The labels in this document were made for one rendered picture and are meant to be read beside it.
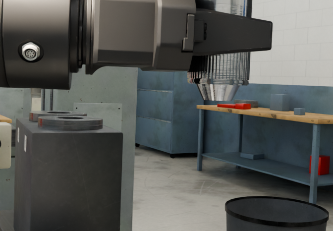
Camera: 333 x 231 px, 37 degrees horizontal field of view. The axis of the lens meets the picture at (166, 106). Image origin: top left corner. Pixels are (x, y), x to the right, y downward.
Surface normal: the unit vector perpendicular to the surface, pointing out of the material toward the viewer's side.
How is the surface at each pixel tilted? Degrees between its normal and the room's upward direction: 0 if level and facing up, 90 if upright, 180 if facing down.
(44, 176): 90
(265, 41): 90
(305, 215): 86
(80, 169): 90
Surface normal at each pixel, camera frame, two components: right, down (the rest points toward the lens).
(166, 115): -0.88, -0.01
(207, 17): 0.15, 0.06
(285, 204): -0.48, -0.04
